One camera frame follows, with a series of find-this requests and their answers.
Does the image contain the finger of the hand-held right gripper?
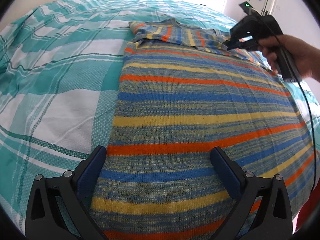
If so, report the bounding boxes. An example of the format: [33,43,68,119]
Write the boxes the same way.
[226,17,260,52]

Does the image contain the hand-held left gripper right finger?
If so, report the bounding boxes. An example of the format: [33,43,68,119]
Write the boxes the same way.
[210,147,293,240]

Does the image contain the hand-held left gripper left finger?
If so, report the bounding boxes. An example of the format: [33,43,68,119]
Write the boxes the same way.
[25,145,108,240]

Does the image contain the striped knit sweater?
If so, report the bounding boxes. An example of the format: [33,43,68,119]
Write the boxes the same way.
[90,19,320,240]

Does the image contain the person's right hand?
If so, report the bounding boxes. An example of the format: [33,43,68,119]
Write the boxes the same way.
[259,34,320,83]

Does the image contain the teal plaid bedspread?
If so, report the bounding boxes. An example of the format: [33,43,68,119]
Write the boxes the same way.
[0,0,320,235]

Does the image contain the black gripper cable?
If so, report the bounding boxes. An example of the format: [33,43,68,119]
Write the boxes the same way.
[271,15,316,198]

